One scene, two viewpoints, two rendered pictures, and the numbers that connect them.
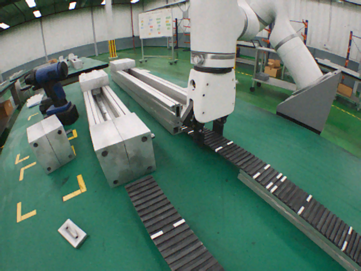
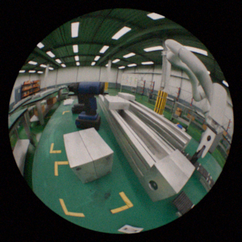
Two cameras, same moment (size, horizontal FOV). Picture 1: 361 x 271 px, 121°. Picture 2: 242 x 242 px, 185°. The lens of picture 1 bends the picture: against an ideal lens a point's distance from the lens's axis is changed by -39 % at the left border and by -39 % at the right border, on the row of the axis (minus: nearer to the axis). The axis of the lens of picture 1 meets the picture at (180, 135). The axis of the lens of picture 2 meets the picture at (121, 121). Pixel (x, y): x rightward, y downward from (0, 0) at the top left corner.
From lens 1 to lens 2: 0.31 m
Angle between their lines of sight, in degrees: 10
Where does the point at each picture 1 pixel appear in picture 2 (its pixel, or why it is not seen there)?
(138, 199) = (180, 205)
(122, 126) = (180, 164)
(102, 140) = (176, 181)
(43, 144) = (87, 168)
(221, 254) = not seen: outside the picture
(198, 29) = (220, 111)
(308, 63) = not seen: hidden behind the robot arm
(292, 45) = not seen: hidden behind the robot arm
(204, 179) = (191, 184)
